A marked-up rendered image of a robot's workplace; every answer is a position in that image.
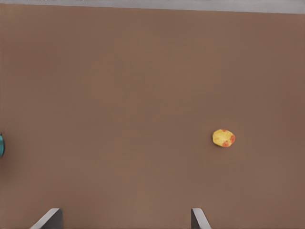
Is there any yellow potato with red spots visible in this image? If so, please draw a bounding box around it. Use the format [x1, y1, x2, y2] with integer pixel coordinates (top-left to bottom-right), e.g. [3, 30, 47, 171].
[212, 129, 236, 148]

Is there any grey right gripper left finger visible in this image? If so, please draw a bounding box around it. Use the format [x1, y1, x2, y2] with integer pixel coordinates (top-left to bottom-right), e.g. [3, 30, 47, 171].
[30, 208, 63, 229]

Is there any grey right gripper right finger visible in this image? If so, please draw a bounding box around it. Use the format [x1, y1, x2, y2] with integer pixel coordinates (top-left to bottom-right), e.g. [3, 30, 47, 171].
[191, 208, 212, 229]

